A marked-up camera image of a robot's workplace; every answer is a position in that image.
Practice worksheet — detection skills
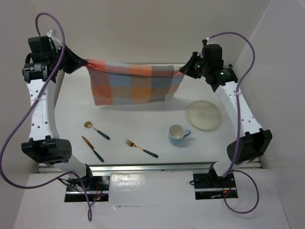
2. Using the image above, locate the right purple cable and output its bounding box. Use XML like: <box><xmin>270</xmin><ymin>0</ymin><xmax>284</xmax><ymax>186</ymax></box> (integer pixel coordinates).
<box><xmin>207</xmin><ymin>31</ymin><xmax>260</xmax><ymax>213</ymax></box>

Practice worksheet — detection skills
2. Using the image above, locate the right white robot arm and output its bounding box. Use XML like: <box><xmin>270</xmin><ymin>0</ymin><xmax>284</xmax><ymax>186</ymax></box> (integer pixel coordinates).
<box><xmin>180</xmin><ymin>38</ymin><xmax>272</xmax><ymax>187</ymax></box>

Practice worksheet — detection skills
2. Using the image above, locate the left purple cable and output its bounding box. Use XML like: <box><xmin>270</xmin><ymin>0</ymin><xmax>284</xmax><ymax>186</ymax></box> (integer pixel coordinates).
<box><xmin>0</xmin><ymin>13</ymin><xmax>93</xmax><ymax>222</ymax></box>

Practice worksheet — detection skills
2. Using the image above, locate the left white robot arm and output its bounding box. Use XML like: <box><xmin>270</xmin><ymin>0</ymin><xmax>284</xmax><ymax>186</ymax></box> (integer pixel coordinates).
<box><xmin>21</xmin><ymin>30</ymin><xmax>94</xmax><ymax>190</ymax></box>

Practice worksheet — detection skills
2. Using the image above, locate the purple cable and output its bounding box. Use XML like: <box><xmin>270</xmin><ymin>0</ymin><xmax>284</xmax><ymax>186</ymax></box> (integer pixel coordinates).
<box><xmin>0</xmin><ymin>13</ymin><xmax>93</xmax><ymax>222</ymax></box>
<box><xmin>207</xmin><ymin>31</ymin><xmax>260</xmax><ymax>213</ymax></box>

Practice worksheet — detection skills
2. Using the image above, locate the orange blue checkered cloth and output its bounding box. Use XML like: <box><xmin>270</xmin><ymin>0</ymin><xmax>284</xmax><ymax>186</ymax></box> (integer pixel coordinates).
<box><xmin>86</xmin><ymin>59</ymin><xmax>184</xmax><ymax>106</ymax></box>

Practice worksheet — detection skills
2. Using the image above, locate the light blue mug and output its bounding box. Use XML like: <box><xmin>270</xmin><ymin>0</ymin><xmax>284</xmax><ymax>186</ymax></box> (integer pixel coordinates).
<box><xmin>168</xmin><ymin>124</ymin><xmax>191</xmax><ymax>145</ymax></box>

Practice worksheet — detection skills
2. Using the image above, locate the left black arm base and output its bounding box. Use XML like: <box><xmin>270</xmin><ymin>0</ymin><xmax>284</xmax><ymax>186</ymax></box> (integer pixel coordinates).
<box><xmin>59</xmin><ymin>175</ymin><xmax>110</xmax><ymax>203</ymax></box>

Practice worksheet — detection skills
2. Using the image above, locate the aluminium front rail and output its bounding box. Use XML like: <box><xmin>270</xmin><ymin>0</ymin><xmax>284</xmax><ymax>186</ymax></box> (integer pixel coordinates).
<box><xmin>38</xmin><ymin>159</ymin><xmax>262</xmax><ymax>173</ymax></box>

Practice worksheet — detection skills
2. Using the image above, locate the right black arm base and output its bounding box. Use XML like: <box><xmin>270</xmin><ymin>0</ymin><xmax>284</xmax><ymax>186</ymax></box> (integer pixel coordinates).
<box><xmin>189</xmin><ymin>173</ymin><xmax>238</xmax><ymax>200</ymax></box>

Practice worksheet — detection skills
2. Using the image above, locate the gold spoon green handle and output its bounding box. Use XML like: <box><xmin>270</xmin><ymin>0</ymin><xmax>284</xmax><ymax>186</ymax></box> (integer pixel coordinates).
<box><xmin>84</xmin><ymin>121</ymin><xmax>110</xmax><ymax>140</ymax></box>

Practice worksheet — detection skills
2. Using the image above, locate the gold fork green handle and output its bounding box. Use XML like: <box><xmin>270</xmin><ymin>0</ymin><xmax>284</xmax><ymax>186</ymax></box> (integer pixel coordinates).
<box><xmin>125</xmin><ymin>139</ymin><xmax>159</xmax><ymax>158</ymax></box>

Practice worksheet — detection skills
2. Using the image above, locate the cream ceramic plate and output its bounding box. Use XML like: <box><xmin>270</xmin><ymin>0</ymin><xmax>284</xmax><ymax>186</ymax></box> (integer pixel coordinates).
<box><xmin>186</xmin><ymin>100</ymin><xmax>222</xmax><ymax>131</ymax></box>

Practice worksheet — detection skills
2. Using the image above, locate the gold knife green handle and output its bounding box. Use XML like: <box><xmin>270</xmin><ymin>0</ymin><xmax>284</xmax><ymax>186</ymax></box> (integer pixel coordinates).
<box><xmin>81</xmin><ymin>136</ymin><xmax>104</xmax><ymax>163</ymax></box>

